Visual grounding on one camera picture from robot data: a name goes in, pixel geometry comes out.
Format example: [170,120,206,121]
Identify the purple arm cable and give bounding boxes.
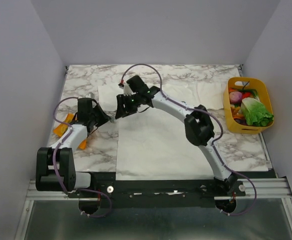
[53,96,113,218]
[119,63,258,217]

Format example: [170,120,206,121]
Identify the purple toy onion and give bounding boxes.
[229,91,243,105]

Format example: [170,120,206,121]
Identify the orange snack bag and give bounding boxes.
[53,113,88,150]

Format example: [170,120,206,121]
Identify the yellow plastic basket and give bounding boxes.
[223,77,274,135]

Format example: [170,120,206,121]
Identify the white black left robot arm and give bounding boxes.
[35,97,111,194]

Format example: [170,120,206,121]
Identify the black mounting base plate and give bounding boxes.
[69,172,245,209]

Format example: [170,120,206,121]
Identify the aluminium rail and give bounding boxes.
[27,176,292,201]

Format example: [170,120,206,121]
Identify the green toy cabbage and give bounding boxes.
[240,97,274,127]

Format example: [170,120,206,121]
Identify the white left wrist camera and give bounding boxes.
[85,92,95,99]

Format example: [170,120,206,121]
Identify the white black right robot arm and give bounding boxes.
[115,75,238,196]

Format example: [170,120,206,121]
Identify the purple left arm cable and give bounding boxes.
[53,96,113,218]

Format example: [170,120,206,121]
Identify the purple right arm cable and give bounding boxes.
[119,63,258,217]

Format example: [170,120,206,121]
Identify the white t-shirt with flower print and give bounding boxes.
[97,83,224,181]

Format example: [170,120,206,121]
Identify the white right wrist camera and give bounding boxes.
[123,83,133,96]

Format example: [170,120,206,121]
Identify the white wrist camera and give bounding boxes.
[123,83,133,96]
[85,92,95,99]

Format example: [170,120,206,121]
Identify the red toy tomato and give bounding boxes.
[242,92,254,99]

